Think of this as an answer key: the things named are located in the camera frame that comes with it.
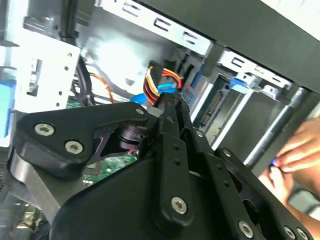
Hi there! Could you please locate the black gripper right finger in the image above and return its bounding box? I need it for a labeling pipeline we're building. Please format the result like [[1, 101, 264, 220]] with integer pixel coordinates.
[[174, 93, 313, 240]]

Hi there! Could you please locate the red orange yellow power wire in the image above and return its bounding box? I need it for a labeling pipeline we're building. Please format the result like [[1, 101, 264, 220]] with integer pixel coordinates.
[[142, 60, 185, 103]]

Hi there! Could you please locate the person left hand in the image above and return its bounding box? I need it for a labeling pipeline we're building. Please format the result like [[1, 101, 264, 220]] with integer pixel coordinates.
[[258, 167, 320, 240]]

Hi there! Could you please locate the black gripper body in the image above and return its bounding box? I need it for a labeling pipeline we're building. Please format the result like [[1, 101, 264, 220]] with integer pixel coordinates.
[[51, 147, 238, 240]]

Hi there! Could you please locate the blue disk wire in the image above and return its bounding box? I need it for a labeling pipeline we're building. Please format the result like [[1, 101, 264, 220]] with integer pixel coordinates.
[[131, 83, 180, 104]]

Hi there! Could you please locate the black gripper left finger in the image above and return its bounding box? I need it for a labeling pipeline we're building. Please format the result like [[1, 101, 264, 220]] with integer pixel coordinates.
[[7, 92, 195, 235]]

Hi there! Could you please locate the person right hand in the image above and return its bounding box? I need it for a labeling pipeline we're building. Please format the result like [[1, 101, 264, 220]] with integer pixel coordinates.
[[273, 117, 320, 191]]

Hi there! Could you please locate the hard disk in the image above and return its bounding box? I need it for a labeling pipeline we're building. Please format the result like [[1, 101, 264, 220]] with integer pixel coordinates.
[[192, 74, 296, 151]]

